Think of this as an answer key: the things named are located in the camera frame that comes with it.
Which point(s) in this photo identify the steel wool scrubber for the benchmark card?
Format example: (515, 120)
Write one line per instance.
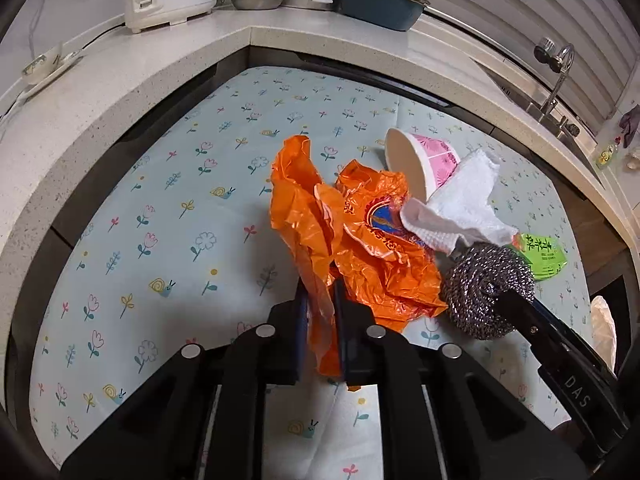
(472, 286)

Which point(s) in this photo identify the white hanging cloth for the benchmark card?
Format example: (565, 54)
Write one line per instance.
(633, 160)

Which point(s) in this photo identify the pink paper cup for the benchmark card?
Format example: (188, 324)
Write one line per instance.
(426, 163)

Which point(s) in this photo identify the blue basin with steel bowl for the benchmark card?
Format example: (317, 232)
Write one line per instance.
(399, 15)

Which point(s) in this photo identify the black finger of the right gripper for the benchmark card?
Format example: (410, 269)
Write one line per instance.
(533, 320)

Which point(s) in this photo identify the floral tablecloth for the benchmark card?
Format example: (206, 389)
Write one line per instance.
(182, 249)

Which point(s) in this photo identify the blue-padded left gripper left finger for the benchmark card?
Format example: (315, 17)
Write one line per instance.
(274, 352)

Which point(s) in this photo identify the purple hanging cloth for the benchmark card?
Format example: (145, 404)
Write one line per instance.
(629, 124)

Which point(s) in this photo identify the green dish soap bottle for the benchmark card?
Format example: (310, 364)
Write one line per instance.
(605, 156)

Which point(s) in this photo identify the green tea packet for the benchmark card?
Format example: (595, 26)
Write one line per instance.
(542, 254)

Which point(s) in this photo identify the white-lined trash bin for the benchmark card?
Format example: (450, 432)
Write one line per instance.
(603, 331)

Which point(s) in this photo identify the window roller blind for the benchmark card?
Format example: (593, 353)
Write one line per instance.
(604, 36)

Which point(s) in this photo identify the white paper towel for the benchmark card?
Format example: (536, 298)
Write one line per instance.
(459, 212)

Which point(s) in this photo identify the orange plastic bag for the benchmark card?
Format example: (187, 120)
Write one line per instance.
(308, 215)

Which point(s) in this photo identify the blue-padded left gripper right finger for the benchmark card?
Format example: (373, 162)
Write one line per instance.
(370, 353)

